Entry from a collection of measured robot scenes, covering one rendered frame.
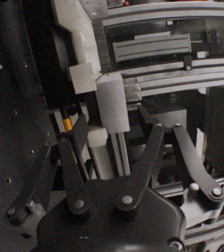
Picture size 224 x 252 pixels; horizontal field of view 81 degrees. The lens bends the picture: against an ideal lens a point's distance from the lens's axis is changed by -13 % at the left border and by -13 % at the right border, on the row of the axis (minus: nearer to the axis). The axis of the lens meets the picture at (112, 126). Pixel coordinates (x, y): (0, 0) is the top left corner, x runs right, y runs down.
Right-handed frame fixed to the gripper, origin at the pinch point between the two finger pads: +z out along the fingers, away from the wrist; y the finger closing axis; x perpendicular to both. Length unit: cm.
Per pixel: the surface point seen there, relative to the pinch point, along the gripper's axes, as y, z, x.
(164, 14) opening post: 18.0, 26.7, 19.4
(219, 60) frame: 34.8, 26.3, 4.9
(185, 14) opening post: 24.3, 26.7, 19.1
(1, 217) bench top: -22.2, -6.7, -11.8
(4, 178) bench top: -22.3, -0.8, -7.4
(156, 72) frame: 13.8, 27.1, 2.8
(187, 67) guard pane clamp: 23.1, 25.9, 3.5
